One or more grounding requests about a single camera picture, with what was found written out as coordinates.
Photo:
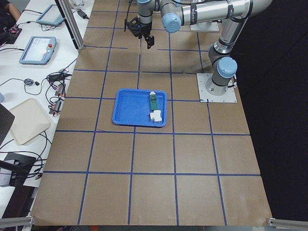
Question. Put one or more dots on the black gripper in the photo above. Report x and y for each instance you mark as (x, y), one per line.
(145, 30)

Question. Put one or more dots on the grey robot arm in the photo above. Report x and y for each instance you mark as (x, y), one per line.
(175, 13)

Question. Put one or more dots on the green terminal block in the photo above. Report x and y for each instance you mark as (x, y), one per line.
(153, 101)

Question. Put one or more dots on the blue plastic tray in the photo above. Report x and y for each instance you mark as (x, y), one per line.
(132, 107)

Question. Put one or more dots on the black power adapter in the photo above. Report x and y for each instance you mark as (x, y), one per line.
(82, 14)

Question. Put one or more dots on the white circuit breaker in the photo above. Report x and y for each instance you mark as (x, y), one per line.
(155, 116)

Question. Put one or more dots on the far teach pendant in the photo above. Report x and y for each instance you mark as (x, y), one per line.
(51, 16)

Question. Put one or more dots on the teach pendant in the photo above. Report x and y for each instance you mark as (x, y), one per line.
(38, 51)
(51, 16)

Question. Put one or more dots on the near teach pendant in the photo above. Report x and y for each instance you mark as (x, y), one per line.
(38, 51)

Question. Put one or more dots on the round silver puck device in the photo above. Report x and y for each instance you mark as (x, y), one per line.
(28, 82)

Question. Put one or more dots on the beige plastic tray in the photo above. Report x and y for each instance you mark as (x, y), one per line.
(30, 120)

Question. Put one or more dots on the black laptop corner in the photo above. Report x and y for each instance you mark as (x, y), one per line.
(6, 121)

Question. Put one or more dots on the aluminium frame post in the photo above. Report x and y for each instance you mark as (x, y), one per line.
(68, 17)

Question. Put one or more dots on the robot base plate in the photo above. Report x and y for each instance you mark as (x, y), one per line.
(211, 93)

